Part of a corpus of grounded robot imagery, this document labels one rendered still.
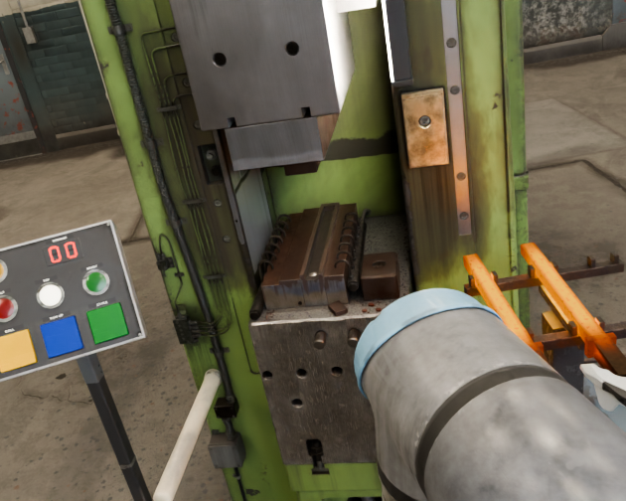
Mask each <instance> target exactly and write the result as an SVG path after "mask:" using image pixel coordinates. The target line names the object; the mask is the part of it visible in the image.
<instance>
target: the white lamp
mask: <svg viewBox="0 0 626 501"><path fill-rule="evenodd" d="M40 299H41V301H42V302H43V303H44V304H46V305H54V304H56V303H58V302H59V300H60V299H61V292H60V290H59V289H58V288H57V287H56V286H54V285H47V286H45V287H44V288H43V289H42V290H41V292H40Z"/></svg>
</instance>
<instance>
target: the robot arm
mask: <svg viewBox="0 0 626 501"><path fill-rule="evenodd" d="M354 366H355V373H356V376H357V382H358V387H359V389H360V391H361V393H362V394H363V395H364V397H365V398H366V399H367V400H369V401H370V404H371V406H372V409H373V413H374V418H375V430H376V451H377V466H378V474H379V479H380V481H381V483H382V498H383V501H626V432H625V431H624V430H622V429H621V428H620V427H619V426H618V425H617V424H616V423H615V422H613V421H612V420H611V419H610V418H609V417H608V416H607V415H605V414H604V413H603V412H602V411H601V410H600V409H599V408H598V407H596V406H595V405H594V404H593V403H592V402H591V401H590V400H589V399H587V398H586V397H585V396H584V395H583V394H582V393H581V392H580V391H578V390H577V389H576V388H575V387H573V386H572V385H571V384H569V383H568V382H567V381H566V379H565V378H564V377H563V376H561V375H560V374H559V373H558V372H557V371H556V370H555V369H554V368H553V367H552V366H550V365H549V364H548V363H547V362H546V361H545V360H544V359H543V358H542V357H541V356H539V355H538V354H537V353H536V352H535V351H534V350H533V349H532V348H531V347H529V346H528V345H527V344H526V343H525V342H524V341H523V340H522V339H521V338H520V337H518V336H517V335H516V334H515V333H514V332H513V331H512V330H511V329H510V328H509V327H507V326H506V325H505V324H504V322H503V320H502V318H501V317H500V316H499V315H498V314H497V313H496V312H495V311H494V310H492V309H491V308H489V307H487V306H484V305H482V304H481V303H479V302H478V301H477V300H476V299H474V298H473V297H471V296H470V295H468V294H466V293H463V292H461V291H458V290H453V289H447V288H432V289H425V290H420V291H418V292H414V293H412V294H409V295H407V296H405V297H402V298H400V299H399V300H397V301H395V302H393V303H392V304H390V305H389V306H388V307H386V308H385V309H383V310H382V312H381V314H380V315H379V316H378V317H377V318H376V319H375V320H374V321H372V322H370V324H369V325H368V326H367V328H366V329H365V331H364V332H363V334H362V336H361V338H360V340H359V342H358V345H357V348H356V352H355V359H354ZM580 370H581V371H582V373H583V374H584V375H585V377H586V378H587V379H589V380H590V381H591V382H592V383H593V384H594V387H595V391H596V395H597V399H598V402H599V404H600V405H601V406H602V407H603V408H604V409H605V410H607V411H610V412H612V411H614V410H615V408H616V407H617V406H618V405H622V406H624V407H626V377H620V376H616V375H614V374H612V373H611V372H610V371H608V370H604V369H601V368H599V367H597V366H596V365H595V364H594V363H591V364H581V365H580Z"/></svg>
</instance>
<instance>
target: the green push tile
mask: <svg viewBox="0 0 626 501"><path fill-rule="evenodd" d="M86 315H87V319H88V322H89V326H90V330H91V333H92V337H93V340H94V343H95V344H99V343H102V342H106V341H109V340H112V339H115V338H119V337H122V336H125V335H128V334H129V331H128V328H127V324H126V321H125V317H124V314H123V310H122V307H121V303H120V302H117V303H114V304H111V305H107V306H104V307H100V308H97V309H93V310H91V311H88V312H87V313H86Z"/></svg>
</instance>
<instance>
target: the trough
mask: <svg viewBox="0 0 626 501"><path fill-rule="evenodd" d="M334 209H335V206H326V207H323V210H322V214H321V217H320V221H319V224H318V228H317V231H316V235H315V238H314V241H313V245H312V248H311V252H310V254H309V258H308V261H307V265H306V268H305V272H304V277H305V280H311V279H318V272H319V268H320V264H321V260H322V256H323V252H324V248H325V244H326V241H327V237H328V233H329V229H330V225H331V221H332V217H333V213H334ZM311 272H317V275H315V276H310V275H309V274H310V273H311Z"/></svg>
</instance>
